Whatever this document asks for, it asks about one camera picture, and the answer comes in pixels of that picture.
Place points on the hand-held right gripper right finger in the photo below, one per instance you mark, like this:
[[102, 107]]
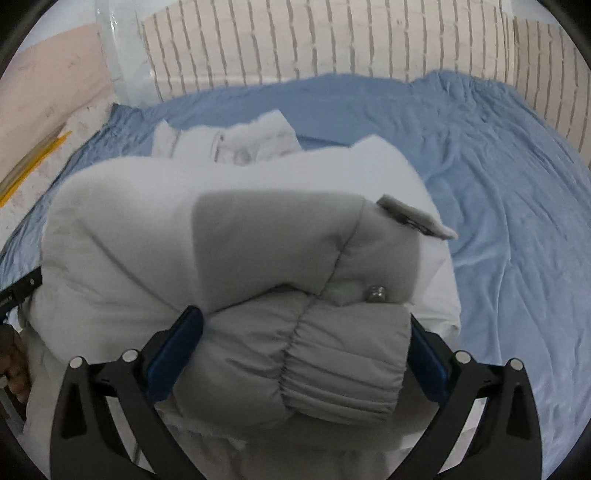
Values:
[[427, 367]]

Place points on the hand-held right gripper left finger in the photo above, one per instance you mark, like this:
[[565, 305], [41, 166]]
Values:
[[178, 353]]

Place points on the grey puffer jacket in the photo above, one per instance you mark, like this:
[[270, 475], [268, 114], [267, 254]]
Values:
[[184, 240]]

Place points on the person's left hand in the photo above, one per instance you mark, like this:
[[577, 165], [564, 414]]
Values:
[[14, 364]]

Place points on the yellow tape strip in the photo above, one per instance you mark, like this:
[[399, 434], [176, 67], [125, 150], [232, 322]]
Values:
[[32, 159]]

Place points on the blue bed sheet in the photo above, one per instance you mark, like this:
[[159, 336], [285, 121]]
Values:
[[508, 221]]

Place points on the clear plastic sheet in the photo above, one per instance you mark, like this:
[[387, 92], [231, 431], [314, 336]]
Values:
[[127, 50]]

